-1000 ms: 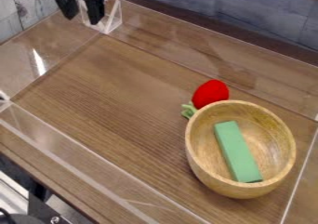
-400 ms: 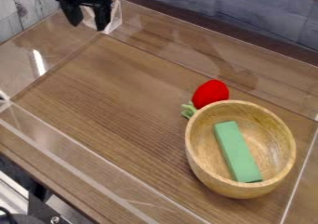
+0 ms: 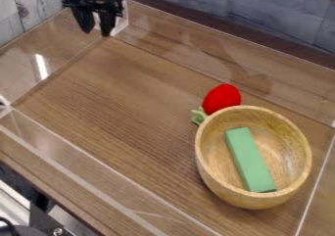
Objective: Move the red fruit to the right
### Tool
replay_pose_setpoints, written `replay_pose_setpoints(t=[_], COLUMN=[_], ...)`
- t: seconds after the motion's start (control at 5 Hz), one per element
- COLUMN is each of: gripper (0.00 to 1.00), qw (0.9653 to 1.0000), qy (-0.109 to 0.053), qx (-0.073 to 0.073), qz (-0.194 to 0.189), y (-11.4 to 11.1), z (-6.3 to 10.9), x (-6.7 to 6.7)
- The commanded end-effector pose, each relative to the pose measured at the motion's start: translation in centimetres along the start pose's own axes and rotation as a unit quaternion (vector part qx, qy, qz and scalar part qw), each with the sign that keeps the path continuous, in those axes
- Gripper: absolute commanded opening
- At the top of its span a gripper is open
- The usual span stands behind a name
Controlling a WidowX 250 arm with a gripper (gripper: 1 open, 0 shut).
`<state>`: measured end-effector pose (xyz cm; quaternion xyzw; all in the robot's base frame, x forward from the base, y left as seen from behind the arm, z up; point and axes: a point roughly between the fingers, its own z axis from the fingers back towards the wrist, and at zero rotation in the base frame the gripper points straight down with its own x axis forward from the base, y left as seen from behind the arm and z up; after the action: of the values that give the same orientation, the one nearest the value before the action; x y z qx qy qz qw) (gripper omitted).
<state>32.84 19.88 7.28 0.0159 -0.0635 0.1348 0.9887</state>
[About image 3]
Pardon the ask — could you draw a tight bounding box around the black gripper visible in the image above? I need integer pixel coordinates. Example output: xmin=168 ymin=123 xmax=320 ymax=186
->
xmin=61 ymin=0 xmax=124 ymax=36

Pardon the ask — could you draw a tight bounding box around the red plush strawberry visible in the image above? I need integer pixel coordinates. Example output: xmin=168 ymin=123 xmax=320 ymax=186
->
xmin=191 ymin=83 xmax=241 ymax=125

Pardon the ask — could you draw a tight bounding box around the wooden bowl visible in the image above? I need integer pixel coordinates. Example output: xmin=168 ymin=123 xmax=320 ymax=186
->
xmin=195 ymin=106 xmax=312 ymax=210

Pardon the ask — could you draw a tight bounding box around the green rectangular block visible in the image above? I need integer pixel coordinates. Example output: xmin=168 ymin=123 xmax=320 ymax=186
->
xmin=225 ymin=127 xmax=277 ymax=193

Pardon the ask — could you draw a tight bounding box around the clear acrylic tray enclosure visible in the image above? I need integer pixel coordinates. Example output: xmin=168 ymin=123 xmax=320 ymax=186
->
xmin=0 ymin=2 xmax=335 ymax=236

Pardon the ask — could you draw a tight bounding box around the black metal bracket with bolt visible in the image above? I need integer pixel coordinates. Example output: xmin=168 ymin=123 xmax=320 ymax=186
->
xmin=29 ymin=204 xmax=74 ymax=236

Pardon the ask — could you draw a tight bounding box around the black cable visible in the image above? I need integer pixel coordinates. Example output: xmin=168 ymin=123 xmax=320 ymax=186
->
xmin=0 ymin=216 xmax=20 ymax=236

